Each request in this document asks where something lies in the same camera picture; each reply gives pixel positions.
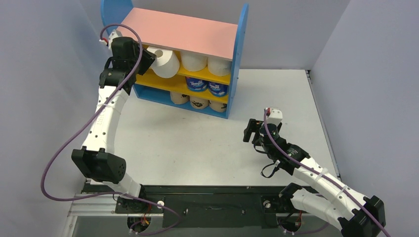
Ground blue roll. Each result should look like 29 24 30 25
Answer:
208 81 228 97
185 77 208 92

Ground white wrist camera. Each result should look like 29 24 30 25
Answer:
265 107 283 126
99 30 123 50

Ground blue pink yellow shelf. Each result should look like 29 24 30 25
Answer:
100 0 249 118

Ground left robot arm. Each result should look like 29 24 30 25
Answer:
71 37 150 212

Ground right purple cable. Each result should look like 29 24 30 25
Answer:
263 109 392 237

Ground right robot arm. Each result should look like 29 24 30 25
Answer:
243 119 389 237

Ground blue roll back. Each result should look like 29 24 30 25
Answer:
185 77 208 92

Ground blue roll front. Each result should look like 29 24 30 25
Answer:
208 81 228 97

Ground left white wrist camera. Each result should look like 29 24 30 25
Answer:
99 30 123 50

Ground plain white toilet roll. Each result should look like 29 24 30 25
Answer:
208 57 232 77

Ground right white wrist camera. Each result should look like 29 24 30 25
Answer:
265 107 283 126

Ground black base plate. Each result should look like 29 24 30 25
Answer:
76 184 303 231

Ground brown cartoon roll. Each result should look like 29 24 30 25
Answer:
170 91 190 105
189 96 210 110

